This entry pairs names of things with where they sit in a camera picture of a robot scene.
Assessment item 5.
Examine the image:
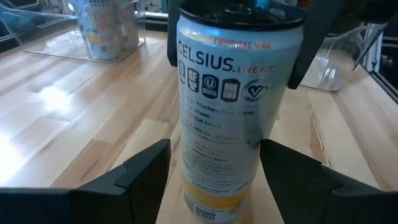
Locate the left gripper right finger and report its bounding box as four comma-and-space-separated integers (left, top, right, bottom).
260, 138, 398, 224

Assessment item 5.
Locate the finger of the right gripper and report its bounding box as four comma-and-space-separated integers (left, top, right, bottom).
167, 0, 185, 68
287, 0, 346, 91

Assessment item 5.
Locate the black aluminium table frame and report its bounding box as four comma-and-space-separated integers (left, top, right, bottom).
0, 11, 398, 105

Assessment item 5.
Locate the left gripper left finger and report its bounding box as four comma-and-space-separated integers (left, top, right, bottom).
0, 138, 172, 224

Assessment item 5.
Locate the clear plastic bin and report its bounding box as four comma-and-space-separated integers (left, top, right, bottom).
300, 23, 388, 93
0, 0, 147, 65

